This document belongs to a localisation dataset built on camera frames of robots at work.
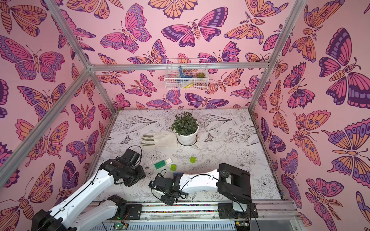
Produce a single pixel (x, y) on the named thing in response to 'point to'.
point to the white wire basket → (186, 74)
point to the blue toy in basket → (182, 75)
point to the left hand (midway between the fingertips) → (145, 175)
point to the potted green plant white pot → (186, 128)
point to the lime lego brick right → (192, 160)
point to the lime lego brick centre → (173, 167)
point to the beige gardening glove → (160, 139)
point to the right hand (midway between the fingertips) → (166, 194)
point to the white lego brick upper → (168, 160)
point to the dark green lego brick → (159, 164)
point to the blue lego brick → (178, 174)
